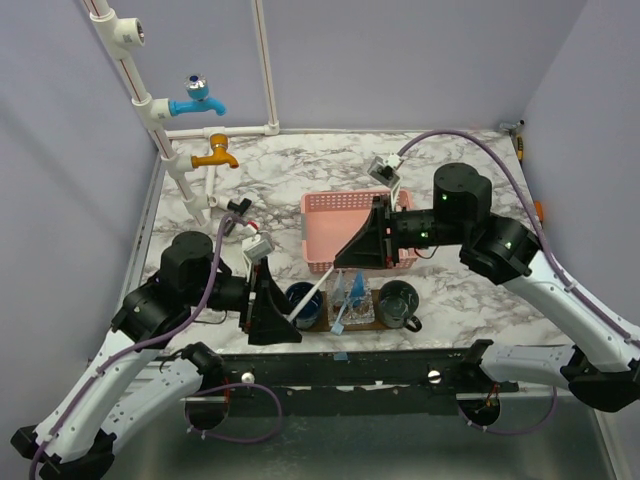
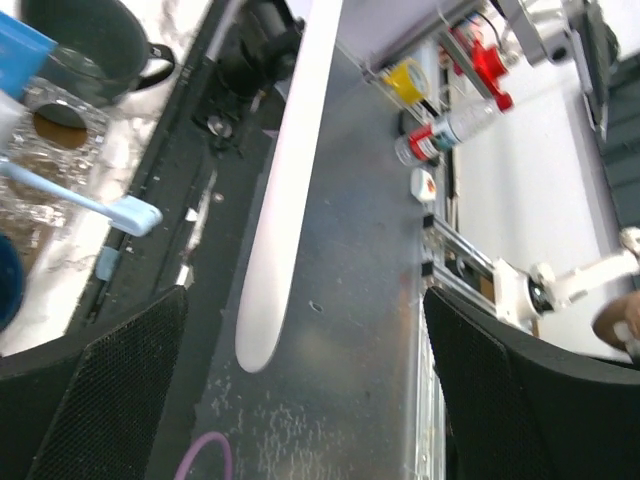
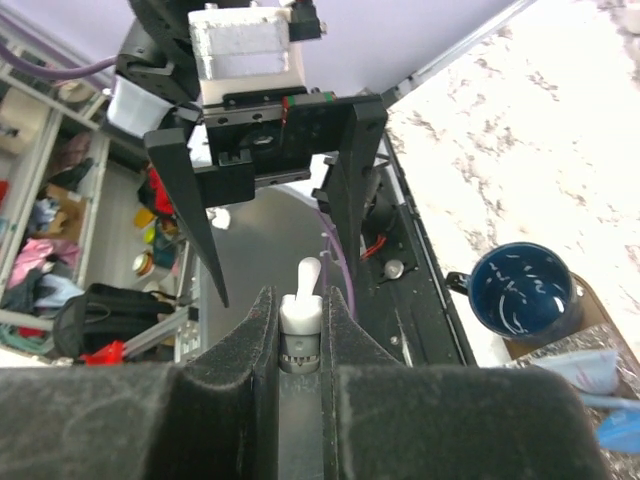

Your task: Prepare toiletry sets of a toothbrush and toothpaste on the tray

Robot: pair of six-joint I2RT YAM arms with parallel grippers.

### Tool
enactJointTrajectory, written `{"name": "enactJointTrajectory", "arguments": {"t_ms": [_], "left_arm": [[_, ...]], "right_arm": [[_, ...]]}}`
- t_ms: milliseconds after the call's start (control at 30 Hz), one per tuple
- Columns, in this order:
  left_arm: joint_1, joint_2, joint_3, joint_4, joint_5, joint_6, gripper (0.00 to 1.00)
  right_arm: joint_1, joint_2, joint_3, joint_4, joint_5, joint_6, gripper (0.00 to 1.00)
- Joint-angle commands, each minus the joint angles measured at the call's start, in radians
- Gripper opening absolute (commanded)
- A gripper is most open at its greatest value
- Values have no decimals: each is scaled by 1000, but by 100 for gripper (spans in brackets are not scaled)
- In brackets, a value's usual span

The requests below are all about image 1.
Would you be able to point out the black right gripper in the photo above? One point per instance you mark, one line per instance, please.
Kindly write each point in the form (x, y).
(370, 244)

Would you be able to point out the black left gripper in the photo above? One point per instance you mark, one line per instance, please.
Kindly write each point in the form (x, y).
(265, 315)

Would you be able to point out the dark blue mug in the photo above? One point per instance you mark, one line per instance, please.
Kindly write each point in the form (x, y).
(310, 314)

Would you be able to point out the pink perforated plastic basket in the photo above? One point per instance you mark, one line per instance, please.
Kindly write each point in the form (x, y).
(331, 219)

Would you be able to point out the white pink toothbrush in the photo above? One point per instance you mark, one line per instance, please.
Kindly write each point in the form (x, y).
(309, 295)

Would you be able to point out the brown oval wooden tray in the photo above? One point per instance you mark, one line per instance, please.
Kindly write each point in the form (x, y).
(371, 321)

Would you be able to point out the dark green ceramic mug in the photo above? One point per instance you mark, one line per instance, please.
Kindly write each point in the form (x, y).
(398, 302)

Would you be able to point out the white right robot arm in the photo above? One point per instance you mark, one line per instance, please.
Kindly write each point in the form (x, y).
(601, 365)

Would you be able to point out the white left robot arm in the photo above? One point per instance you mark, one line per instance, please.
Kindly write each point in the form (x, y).
(81, 437)

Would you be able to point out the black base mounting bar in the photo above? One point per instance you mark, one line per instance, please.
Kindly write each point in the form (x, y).
(350, 384)

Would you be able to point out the yellow black tool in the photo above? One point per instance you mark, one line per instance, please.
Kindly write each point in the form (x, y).
(519, 141)

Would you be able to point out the orange plastic faucet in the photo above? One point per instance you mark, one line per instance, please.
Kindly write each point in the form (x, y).
(219, 154)

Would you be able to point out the blue plastic faucet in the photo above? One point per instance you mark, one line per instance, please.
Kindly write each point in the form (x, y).
(200, 100)

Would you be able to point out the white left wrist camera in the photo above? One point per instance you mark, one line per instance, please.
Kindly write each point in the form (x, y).
(254, 249)

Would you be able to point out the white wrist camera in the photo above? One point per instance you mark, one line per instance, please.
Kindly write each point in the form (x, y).
(385, 171)
(254, 249)

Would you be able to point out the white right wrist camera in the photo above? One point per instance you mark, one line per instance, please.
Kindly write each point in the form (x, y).
(385, 171)

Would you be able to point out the black t-handle valve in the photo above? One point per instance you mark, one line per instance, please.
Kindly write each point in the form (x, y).
(239, 208)

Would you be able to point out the orange clip on wall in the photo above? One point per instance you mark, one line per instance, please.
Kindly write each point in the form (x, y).
(539, 210)

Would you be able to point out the white pvc pipe frame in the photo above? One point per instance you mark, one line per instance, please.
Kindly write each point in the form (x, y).
(119, 36)

